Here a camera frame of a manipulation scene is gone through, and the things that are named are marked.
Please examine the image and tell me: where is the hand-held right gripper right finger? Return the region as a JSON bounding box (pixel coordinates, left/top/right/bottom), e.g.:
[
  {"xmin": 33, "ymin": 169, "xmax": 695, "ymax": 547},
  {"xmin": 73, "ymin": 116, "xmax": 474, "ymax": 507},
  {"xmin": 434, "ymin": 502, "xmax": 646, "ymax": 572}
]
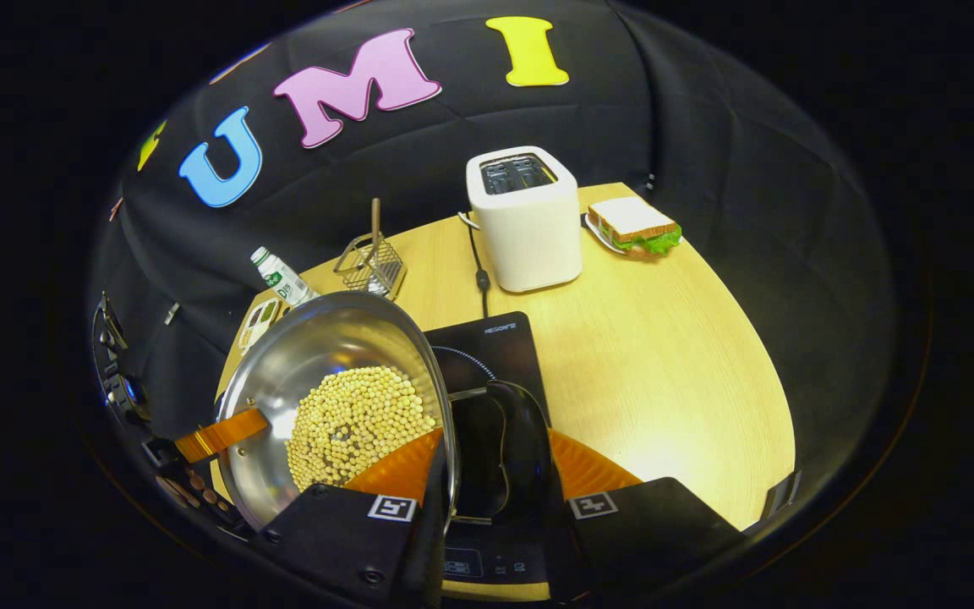
[{"xmin": 538, "ymin": 427, "xmax": 746, "ymax": 606}]

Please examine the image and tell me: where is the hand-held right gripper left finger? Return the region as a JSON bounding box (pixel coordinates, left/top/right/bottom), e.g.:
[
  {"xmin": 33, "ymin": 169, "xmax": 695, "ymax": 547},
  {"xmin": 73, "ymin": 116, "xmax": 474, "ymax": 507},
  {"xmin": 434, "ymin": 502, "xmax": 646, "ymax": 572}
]
[{"xmin": 263, "ymin": 427, "xmax": 454, "ymax": 609}]

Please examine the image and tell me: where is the stainless steel pot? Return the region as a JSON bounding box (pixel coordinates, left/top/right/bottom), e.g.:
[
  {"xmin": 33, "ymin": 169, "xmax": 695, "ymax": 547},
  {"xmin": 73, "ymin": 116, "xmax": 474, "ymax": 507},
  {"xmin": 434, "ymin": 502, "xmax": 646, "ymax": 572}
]
[{"xmin": 215, "ymin": 292, "xmax": 554, "ymax": 529}]

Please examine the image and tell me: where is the black induction cooktop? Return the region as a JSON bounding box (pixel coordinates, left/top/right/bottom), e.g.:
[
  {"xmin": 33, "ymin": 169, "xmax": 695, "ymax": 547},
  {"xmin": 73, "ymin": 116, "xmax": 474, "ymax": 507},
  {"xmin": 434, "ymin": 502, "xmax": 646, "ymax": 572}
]
[{"xmin": 424, "ymin": 311, "xmax": 577, "ymax": 586}]

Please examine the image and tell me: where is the white divided bean dish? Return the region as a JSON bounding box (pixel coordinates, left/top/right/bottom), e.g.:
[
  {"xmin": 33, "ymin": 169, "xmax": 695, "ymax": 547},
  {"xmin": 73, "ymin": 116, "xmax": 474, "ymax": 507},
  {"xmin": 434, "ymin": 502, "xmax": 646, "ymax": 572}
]
[{"xmin": 238, "ymin": 296, "xmax": 283, "ymax": 354}]

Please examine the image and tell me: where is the pile of soybeans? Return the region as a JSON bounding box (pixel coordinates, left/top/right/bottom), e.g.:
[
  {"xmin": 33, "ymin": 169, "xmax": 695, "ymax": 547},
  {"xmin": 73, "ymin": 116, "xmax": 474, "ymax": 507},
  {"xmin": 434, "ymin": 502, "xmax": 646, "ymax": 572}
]
[{"xmin": 286, "ymin": 365, "xmax": 439, "ymax": 493}]

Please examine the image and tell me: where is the white drink bottle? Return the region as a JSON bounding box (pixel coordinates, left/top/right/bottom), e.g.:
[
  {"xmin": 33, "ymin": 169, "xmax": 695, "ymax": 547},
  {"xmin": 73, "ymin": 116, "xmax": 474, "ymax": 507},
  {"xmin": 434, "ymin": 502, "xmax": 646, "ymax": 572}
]
[{"xmin": 250, "ymin": 246, "xmax": 320, "ymax": 307}]

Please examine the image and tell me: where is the black table edge clamp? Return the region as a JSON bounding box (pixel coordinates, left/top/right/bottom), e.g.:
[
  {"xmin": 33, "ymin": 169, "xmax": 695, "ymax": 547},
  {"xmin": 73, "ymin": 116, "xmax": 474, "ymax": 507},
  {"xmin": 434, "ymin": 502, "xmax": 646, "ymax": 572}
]
[{"xmin": 762, "ymin": 469, "xmax": 802, "ymax": 518}]

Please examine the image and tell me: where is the small white plate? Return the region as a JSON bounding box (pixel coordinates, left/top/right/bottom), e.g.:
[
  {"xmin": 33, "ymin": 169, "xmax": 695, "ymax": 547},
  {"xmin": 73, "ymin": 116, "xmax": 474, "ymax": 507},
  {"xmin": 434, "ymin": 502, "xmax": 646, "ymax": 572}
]
[{"xmin": 582, "ymin": 211, "xmax": 684, "ymax": 259}]

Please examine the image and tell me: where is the white toaster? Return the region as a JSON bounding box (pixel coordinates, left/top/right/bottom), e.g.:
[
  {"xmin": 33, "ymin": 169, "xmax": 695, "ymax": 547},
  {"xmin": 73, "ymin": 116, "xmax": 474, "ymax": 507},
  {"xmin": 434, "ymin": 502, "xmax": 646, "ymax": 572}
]
[{"xmin": 465, "ymin": 146, "xmax": 583, "ymax": 294}]

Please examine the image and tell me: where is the sandwich with lettuce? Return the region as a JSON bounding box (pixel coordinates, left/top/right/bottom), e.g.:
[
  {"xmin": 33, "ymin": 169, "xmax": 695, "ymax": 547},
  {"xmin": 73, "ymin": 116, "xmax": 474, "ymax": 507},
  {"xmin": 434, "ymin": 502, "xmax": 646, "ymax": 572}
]
[{"xmin": 587, "ymin": 196, "xmax": 682, "ymax": 258}]

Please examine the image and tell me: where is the metal wire utensil holder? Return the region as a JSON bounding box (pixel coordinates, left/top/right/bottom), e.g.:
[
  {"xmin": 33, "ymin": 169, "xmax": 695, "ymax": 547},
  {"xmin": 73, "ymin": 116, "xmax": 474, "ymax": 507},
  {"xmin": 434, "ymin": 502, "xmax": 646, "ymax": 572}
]
[{"xmin": 333, "ymin": 233, "xmax": 408, "ymax": 301}]

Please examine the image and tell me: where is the toaster power cable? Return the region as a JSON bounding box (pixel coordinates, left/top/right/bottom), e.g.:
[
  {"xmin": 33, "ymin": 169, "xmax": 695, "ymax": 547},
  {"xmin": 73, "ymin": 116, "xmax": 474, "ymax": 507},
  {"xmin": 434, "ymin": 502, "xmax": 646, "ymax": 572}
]
[{"xmin": 457, "ymin": 211, "xmax": 492, "ymax": 321}]

